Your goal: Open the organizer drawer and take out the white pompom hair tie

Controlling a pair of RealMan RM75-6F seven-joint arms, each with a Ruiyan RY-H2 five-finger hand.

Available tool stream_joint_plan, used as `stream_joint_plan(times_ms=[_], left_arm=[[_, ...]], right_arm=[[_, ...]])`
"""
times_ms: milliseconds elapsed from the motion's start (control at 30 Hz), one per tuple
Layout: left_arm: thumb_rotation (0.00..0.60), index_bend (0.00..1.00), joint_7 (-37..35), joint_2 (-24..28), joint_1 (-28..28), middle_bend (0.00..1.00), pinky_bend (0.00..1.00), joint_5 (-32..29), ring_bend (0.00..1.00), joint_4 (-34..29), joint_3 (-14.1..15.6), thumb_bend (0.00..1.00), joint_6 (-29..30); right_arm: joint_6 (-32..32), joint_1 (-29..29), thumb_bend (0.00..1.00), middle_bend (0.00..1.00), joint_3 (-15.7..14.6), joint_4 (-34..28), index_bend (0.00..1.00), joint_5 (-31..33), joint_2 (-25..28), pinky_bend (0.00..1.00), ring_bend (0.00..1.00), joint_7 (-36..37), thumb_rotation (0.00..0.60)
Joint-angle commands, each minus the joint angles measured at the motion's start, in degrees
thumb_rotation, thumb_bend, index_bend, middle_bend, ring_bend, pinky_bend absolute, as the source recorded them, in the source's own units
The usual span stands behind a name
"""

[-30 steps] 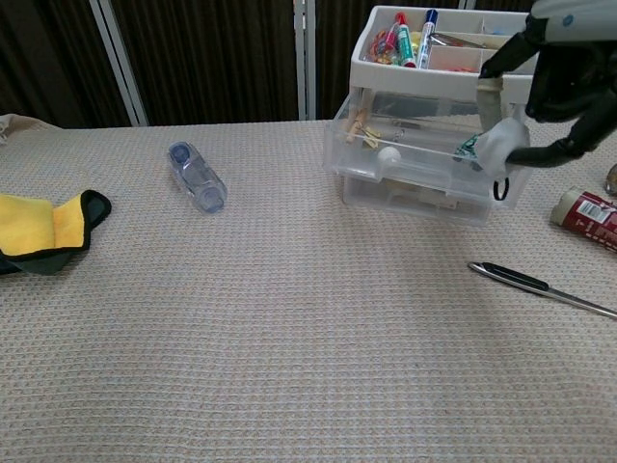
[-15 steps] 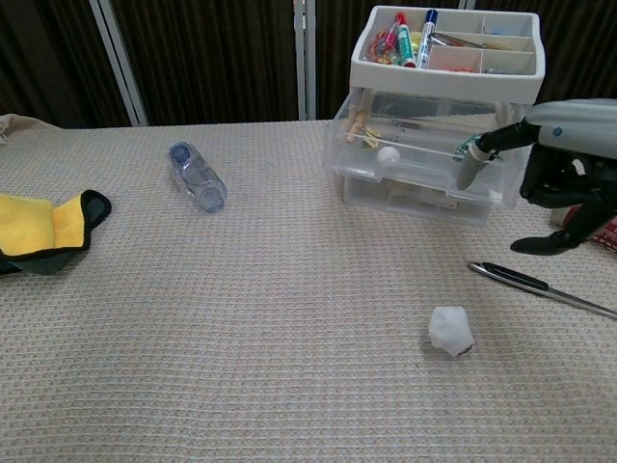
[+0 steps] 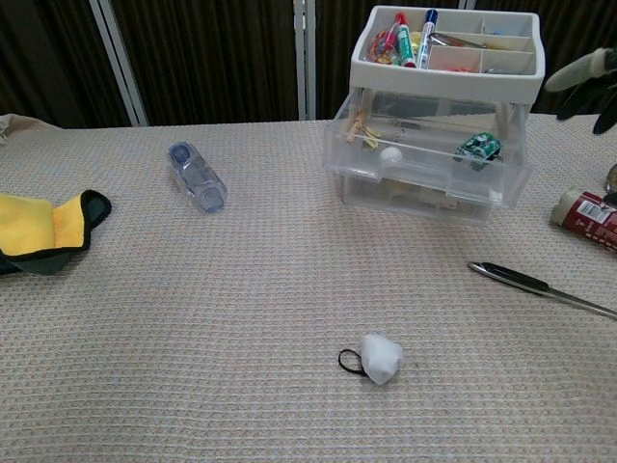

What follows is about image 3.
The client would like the red colourful snack packet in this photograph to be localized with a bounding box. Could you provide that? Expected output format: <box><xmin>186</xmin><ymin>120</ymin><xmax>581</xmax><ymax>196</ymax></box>
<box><xmin>368</xmin><ymin>27</ymin><xmax>397</xmax><ymax>65</ymax></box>

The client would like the dark brown pleated curtain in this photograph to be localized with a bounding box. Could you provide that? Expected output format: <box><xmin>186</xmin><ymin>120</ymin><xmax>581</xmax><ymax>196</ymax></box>
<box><xmin>0</xmin><ymin>0</ymin><xmax>617</xmax><ymax>129</ymax></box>

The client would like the grey slanted divider post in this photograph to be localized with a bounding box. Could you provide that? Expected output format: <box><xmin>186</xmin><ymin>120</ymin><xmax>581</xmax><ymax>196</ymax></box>
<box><xmin>89</xmin><ymin>0</ymin><xmax>149</xmax><ymax>127</ymax></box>

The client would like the black silver pen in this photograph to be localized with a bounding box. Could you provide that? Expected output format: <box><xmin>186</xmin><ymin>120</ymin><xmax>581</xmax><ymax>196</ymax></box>
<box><xmin>467</xmin><ymin>260</ymin><xmax>617</xmax><ymax>319</ymax></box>

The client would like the wooden clothespin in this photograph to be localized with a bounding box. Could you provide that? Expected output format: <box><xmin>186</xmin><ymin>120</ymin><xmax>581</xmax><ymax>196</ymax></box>
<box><xmin>344</xmin><ymin>108</ymin><xmax>372</xmax><ymax>144</ymax></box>

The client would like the yellow black microfiber cloth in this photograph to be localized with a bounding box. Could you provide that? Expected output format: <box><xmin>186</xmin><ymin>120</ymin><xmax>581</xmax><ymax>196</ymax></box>
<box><xmin>0</xmin><ymin>189</ymin><xmax>113</xmax><ymax>277</ymax></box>

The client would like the beige woven tablecloth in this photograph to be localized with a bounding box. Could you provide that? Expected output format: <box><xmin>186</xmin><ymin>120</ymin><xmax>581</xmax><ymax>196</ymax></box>
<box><xmin>0</xmin><ymin>113</ymin><xmax>617</xmax><ymax>463</ymax></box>

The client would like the clear plastic organizer box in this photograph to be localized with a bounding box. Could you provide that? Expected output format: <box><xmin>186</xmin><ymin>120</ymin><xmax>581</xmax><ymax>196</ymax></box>
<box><xmin>322</xmin><ymin>91</ymin><xmax>534</xmax><ymax>209</ymax></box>

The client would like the white plastic drawer unit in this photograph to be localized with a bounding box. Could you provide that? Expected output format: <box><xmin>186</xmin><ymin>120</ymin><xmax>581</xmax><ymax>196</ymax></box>
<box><xmin>336</xmin><ymin>5</ymin><xmax>547</xmax><ymax>227</ymax></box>

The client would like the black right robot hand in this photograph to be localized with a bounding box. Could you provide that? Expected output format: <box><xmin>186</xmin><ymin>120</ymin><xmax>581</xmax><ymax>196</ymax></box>
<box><xmin>544</xmin><ymin>46</ymin><xmax>617</xmax><ymax>135</ymax></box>

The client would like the blue cap white marker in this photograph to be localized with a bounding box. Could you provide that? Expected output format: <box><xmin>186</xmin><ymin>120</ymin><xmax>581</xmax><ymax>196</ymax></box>
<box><xmin>415</xmin><ymin>9</ymin><xmax>440</xmax><ymax>70</ymax></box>

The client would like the black hair tie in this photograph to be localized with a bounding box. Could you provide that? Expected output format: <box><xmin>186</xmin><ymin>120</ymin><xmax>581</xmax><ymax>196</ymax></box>
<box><xmin>337</xmin><ymin>347</ymin><xmax>369</xmax><ymax>379</ymax></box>

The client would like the clear plastic water bottle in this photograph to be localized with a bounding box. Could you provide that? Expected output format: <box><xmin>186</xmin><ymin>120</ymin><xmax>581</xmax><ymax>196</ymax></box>
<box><xmin>167</xmin><ymin>141</ymin><xmax>228</xmax><ymax>215</ymax></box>

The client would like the clear plastic drawer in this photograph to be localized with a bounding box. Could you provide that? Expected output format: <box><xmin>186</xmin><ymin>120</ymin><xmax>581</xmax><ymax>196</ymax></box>
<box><xmin>342</xmin><ymin>188</ymin><xmax>492</xmax><ymax>227</ymax></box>
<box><xmin>342</xmin><ymin>169</ymin><xmax>502</xmax><ymax>208</ymax></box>

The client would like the red tube with beige cap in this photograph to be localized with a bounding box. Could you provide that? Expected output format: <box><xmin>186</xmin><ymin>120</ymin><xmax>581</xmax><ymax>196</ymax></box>
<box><xmin>550</xmin><ymin>189</ymin><xmax>617</xmax><ymax>252</ymax></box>

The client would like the grey upright divider post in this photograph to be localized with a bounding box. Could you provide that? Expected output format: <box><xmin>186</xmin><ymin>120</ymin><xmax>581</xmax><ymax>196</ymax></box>
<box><xmin>293</xmin><ymin>0</ymin><xmax>317</xmax><ymax>121</ymax></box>

